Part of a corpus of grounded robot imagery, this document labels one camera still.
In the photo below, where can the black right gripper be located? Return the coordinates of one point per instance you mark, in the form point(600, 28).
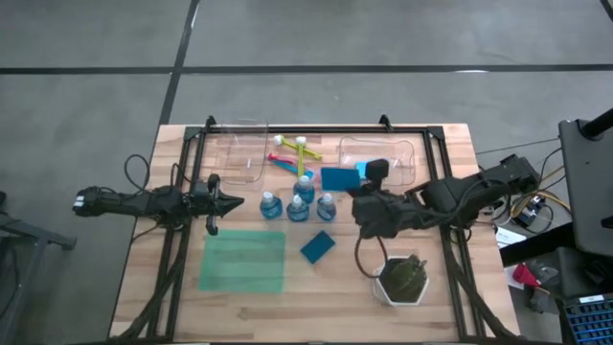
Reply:
point(376, 215)

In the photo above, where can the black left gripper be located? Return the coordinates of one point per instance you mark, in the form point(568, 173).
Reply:
point(213, 206)

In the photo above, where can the green dish brush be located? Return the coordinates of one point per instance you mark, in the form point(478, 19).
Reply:
point(311, 153)
point(301, 160)

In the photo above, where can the blue dish brush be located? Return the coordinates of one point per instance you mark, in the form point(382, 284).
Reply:
point(289, 167)

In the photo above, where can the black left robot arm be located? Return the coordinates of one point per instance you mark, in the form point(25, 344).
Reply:
point(134, 203)

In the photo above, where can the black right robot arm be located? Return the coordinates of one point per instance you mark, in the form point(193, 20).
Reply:
point(460, 196)

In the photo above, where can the clear plastic bin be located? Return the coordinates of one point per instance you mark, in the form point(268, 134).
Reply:
point(397, 158)
point(242, 153)

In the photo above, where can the teal plastic bin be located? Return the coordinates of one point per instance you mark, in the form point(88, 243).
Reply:
point(239, 263)

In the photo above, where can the white hexagonal planter pot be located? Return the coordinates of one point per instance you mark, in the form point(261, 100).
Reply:
point(378, 287)

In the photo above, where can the green cactus plant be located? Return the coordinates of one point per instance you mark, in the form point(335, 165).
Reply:
point(404, 280)

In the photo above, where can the white paper sheet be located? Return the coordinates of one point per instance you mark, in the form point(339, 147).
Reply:
point(510, 237)

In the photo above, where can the black blue power supply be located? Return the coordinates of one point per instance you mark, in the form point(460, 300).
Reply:
point(529, 213)

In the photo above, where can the red plastic object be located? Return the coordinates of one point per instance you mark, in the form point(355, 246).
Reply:
point(523, 275)

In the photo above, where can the grey metal stand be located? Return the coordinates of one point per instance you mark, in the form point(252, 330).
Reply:
point(29, 237)

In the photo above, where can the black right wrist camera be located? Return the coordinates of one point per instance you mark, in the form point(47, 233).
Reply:
point(377, 170)

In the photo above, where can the black aluminium table frame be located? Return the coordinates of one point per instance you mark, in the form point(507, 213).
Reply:
point(311, 129)

